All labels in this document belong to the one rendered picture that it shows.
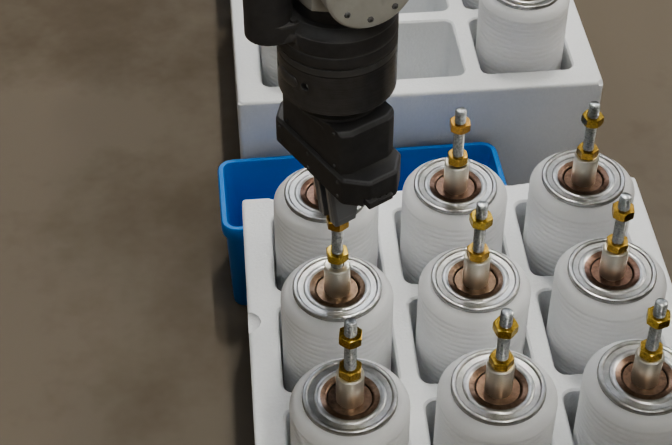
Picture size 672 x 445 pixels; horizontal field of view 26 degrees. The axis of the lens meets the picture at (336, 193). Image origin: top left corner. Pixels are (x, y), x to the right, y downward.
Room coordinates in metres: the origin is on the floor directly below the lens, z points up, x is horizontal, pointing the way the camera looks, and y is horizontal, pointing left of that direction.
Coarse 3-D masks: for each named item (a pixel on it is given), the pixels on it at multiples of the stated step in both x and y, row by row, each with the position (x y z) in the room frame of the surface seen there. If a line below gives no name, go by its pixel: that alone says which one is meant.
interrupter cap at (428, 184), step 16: (432, 160) 1.00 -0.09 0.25; (416, 176) 0.98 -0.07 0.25; (432, 176) 0.98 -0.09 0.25; (480, 176) 0.98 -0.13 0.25; (416, 192) 0.96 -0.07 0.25; (432, 192) 0.96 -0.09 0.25; (464, 192) 0.97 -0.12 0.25; (480, 192) 0.96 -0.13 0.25; (496, 192) 0.96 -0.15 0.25; (432, 208) 0.94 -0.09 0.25; (448, 208) 0.94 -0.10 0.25; (464, 208) 0.94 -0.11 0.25
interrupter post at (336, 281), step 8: (328, 264) 0.85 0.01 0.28; (344, 264) 0.85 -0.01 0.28; (328, 272) 0.84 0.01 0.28; (336, 272) 0.84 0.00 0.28; (344, 272) 0.84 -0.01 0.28; (328, 280) 0.84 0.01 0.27; (336, 280) 0.83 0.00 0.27; (344, 280) 0.84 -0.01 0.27; (328, 288) 0.84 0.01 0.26; (336, 288) 0.83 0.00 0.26; (344, 288) 0.84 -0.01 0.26; (336, 296) 0.83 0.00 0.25; (344, 296) 0.84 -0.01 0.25
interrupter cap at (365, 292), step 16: (352, 256) 0.88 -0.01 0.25; (304, 272) 0.86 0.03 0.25; (320, 272) 0.86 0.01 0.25; (352, 272) 0.86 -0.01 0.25; (368, 272) 0.86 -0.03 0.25; (304, 288) 0.84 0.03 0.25; (320, 288) 0.85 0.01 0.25; (352, 288) 0.85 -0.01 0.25; (368, 288) 0.84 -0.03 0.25; (304, 304) 0.82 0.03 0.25; (320, 304) 0.82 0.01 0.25; (336, 304) 0.83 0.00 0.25; (352, 304) 0.83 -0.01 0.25; (368, 304) 0.82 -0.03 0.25; (336, 320) 0.81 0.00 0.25
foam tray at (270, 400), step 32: (512, 192) 1.04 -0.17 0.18; (256, 224) 1.00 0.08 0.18; (384, 224) 1.00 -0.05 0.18; (512, 224) 1.00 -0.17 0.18; (640, 224) 1.00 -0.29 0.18; (256, 256) 0.95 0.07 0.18; (384, 256) 0.95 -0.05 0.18; (512, 256) 0.95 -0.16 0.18; (256, 288) 0.91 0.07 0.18; (416, 288) 0.91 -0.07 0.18; (544, 288) 0.91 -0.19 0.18; (256, 320) 0.88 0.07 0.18; (416, 320) 0.90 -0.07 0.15; (544, 320) 0.91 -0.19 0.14; (256, 352) 0.84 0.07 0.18; (544, 352) 0.84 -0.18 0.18; (256, 384) 0.80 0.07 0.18; (416, 384) 0.80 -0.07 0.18; (576, 384) 0.80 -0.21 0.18; (256, 416) 0.77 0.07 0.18; (288, 416) 0.77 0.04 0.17; (416, 416) 0.77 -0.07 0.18
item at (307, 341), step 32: (320, 256) 0.89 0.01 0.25; (288, 288) 0.85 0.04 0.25; (384, 288) 0.85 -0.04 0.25; (288, 320) 0.82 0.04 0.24; (320, 320) 0.81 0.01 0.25; (384, 320) 0.82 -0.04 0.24; (288, 352) 0.82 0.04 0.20; (320, 352) 0.80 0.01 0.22; (384, 352) 0.82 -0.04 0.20; (288, 384) 0.82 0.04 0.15
